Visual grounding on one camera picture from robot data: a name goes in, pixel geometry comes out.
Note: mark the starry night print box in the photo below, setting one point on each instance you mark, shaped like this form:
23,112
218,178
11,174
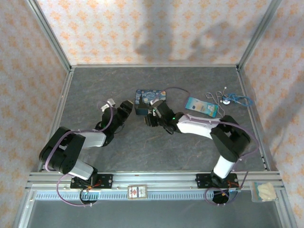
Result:
147,97

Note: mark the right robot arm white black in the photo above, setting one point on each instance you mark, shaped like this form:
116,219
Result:
228,140

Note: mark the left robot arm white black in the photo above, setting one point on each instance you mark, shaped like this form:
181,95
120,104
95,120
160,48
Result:
71,152

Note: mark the light blue wipes packet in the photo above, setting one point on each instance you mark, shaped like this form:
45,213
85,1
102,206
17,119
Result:
202,107

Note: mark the blue stethoscope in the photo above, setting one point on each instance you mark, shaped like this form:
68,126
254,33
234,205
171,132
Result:
226,101

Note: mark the red white card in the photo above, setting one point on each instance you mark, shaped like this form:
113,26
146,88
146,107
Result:
137,192

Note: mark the clear bag with cotton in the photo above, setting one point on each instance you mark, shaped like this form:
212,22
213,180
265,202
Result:
264,192

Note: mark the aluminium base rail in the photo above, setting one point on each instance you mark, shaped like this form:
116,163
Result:
154,178

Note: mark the aluminium frame post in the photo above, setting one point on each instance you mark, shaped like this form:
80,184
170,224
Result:
48,35
259,33

